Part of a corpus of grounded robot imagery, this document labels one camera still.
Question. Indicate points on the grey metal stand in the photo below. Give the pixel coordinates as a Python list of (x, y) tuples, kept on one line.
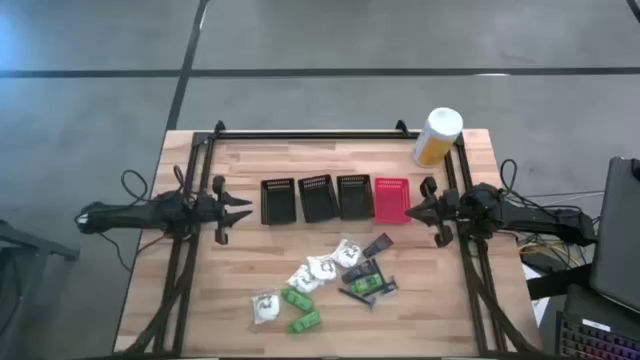
[(30, 245)]

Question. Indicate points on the white paper sheet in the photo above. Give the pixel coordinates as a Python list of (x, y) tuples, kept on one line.
[(537, 307)]

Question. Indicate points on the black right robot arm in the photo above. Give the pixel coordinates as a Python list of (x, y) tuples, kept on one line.
[(540, 220)]

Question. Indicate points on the dark toiletry tube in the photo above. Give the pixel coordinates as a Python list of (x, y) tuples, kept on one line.
[(359, 272), (378, 245)]

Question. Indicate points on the black power brick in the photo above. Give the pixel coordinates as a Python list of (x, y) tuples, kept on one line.
[(542, 261)]

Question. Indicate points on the green shampoo bottle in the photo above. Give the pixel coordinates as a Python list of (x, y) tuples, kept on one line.
[(367, 284), (297, 300), (304, 322)]

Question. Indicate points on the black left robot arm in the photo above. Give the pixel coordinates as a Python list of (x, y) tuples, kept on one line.
[(130, 216)]

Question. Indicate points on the black slotted plastic basket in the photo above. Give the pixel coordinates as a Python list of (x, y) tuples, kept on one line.
[(278, 205), (318, 200), (355, 200)]

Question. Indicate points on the red slotted plastic basket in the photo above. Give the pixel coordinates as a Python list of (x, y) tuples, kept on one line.
[(392, 200)]

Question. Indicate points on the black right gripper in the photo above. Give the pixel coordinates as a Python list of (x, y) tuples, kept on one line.
[(447, 210)]

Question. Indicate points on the black metal table frame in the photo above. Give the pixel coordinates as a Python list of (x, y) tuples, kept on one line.
[(310, 135)]

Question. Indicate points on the backlit black keyboard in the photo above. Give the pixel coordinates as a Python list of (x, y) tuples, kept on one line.
[(595, 345)]

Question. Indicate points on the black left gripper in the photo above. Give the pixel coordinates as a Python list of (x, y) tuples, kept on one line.
[(210, 210)]

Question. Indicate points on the white yellow wipes canister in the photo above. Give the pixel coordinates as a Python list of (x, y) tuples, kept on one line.
[(437, 140)]

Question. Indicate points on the grey laptop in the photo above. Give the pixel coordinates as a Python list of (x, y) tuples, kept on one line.
[(617, 235)]

